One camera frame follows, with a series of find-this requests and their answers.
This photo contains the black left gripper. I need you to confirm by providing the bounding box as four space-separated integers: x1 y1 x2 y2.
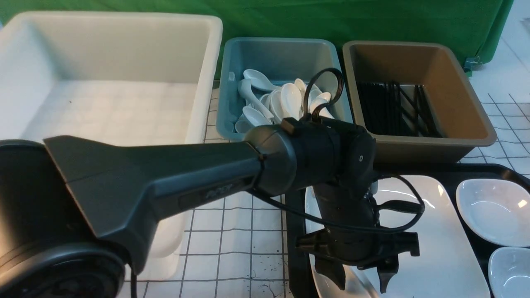
296 183 420 293

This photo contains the white rectangular rice plate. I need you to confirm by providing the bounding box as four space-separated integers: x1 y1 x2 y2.
309 175 491 298

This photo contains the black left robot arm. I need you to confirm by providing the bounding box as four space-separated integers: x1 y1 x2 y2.
1 115 425 298

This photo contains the black serving tray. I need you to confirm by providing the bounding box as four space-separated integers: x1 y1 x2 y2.
287 163 530 298

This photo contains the white grid tablecloth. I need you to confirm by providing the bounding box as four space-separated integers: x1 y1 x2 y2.
116 37 530 298

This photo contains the white small bowl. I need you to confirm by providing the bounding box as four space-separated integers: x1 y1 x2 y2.
488 247 530 298

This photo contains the white oval side dish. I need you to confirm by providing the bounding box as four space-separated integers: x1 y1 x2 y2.
455 178 530 248

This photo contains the pile of black chopsticks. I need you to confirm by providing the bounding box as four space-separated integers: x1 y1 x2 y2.
357 81 443 138

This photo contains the brown plastic bin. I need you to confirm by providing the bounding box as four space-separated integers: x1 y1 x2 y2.
342 41 497 163

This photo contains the pile of white spoons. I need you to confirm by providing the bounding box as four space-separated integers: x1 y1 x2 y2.
234 69 332 134

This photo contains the blue plastic bin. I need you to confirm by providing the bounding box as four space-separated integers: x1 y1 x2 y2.
216 36 341 142

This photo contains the metal clamp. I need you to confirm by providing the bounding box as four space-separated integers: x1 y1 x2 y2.
463 56 483 73

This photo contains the green cloth backdrop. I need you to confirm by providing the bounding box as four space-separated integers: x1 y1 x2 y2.
0 0 513 62

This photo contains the large white plastic tub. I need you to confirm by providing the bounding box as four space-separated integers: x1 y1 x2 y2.
1 12 223 285

